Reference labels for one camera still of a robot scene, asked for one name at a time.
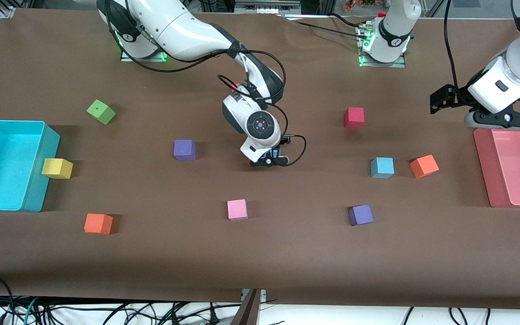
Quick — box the blue foam cube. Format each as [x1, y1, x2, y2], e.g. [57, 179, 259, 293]
[370, 157, 395, 179]

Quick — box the orange foam cube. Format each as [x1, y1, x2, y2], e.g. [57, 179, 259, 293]
[84, 213, 114, 235]
[409, 154, 440, 179]

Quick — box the pink foam cube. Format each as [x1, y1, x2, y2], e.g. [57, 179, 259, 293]
[227, 199, 248, 221]

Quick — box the pink plastic bin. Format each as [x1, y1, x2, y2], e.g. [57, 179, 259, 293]
[474, 117, 520, 209]

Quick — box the purple foam cube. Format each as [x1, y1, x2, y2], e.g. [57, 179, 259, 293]
[173, 139, 196, 162]
[348, 204, 374, 226]

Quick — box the brown table cover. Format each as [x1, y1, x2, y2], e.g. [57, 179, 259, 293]
[0, 7, 520, 312]

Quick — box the green foam cube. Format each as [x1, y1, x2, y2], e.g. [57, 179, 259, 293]
[86, 99, 117, 125]

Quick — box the yellow foam cube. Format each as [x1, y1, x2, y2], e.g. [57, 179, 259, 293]
[42, 158, 74, 180]

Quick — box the cyan plastic bin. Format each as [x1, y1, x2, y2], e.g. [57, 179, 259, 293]
[0, 120, 61, 213]

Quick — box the right arm black wrist cable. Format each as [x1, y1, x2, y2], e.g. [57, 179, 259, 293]
[217, 49, 308, 167]

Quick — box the arm black wrist cable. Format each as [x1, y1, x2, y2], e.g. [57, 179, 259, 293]
[443, 0, 464, 98]
[217, 49, 308, 167]

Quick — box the left arm black wrist cable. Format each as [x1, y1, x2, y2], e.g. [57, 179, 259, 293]
[443, 0, 464, 98]

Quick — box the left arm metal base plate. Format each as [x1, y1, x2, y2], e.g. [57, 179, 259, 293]
[358, 25, 406, 69]

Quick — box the black table cable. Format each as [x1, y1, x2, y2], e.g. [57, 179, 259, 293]
[283, 17, 369, 37]

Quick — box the aluminium frame bar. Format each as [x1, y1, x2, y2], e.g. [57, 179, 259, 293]
[235, 0, 301, 15]

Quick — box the silver metal bracket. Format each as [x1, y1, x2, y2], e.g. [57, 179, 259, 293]
[241, 289, 268, 302]

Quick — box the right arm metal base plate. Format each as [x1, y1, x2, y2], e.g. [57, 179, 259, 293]
[120, 43, 170, 63]

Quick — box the dark metal post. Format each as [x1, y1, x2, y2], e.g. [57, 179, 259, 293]
[231, 289, 261, 325]

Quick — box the teal floor cable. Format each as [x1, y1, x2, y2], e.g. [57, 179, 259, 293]
[22, 296, 40, 325]

